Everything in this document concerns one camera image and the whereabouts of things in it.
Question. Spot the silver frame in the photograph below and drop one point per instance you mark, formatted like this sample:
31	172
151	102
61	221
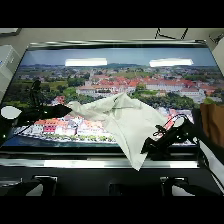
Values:
83	163

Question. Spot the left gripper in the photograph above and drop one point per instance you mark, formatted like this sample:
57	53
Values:
58	110

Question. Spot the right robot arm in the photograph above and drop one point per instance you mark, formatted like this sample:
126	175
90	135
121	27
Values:
186	131

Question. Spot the brown garment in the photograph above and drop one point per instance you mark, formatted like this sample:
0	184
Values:
213	123

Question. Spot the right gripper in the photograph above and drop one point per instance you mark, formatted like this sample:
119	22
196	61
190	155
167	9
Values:
154	146

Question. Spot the white garment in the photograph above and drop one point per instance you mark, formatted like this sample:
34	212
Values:
126	123

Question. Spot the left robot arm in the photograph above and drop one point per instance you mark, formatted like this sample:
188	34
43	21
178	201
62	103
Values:
28	116

